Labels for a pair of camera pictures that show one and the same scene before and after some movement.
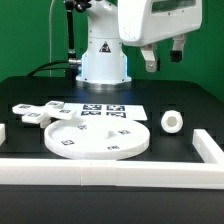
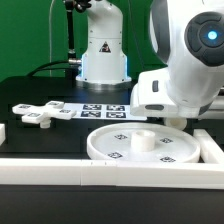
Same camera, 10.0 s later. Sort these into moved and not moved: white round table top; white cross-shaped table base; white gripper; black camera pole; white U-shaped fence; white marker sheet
Moved: white round table top; white gripper
Not moved: white cross-shaped table base; white U-shaped fence; white marker sheet; black camera pole
